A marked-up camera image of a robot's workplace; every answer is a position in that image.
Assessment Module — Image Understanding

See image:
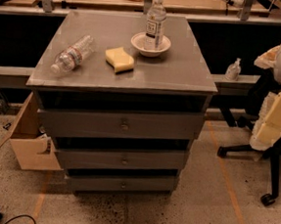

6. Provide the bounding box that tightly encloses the clear plastic bottle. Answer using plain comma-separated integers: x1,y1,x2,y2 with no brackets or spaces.
50,34,94,74
145,0,166,46

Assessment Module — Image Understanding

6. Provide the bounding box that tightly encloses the grey drawer cabinet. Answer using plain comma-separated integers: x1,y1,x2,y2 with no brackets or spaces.
27,10,216,192

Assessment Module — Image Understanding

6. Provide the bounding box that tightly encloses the top drawer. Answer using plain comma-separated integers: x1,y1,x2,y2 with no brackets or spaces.
38,110,204,140

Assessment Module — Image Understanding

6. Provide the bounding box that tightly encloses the drawer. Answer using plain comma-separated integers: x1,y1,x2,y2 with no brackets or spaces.
55,149,188,170
65,175,177,192
38,110,204,140

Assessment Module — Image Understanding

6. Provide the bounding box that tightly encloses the middle drawer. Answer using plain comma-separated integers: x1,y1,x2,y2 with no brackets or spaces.
55,149,188,170

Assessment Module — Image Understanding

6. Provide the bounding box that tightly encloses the bottom drawer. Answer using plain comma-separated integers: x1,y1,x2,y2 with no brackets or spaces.
65,175,177,192

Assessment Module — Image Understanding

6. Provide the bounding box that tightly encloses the lying clear plastic bottle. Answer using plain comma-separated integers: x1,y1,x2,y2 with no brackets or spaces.
50,34,94,74

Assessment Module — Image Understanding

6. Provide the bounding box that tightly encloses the hand sanitizer bottle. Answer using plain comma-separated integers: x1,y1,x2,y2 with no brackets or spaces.
225,58,241,81

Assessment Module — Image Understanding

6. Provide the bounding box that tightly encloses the yellow sponge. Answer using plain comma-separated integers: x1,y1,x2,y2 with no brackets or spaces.
105,47,134,73

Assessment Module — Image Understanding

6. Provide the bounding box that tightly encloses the white bowl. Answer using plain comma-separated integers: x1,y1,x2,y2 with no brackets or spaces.
131,32,171,58

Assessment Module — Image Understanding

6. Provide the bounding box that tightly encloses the cardboard box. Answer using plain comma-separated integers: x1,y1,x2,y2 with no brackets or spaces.
0,94,61,171

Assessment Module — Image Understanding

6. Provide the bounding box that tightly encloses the black office chair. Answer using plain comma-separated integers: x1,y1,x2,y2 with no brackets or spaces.
217,70,281,206

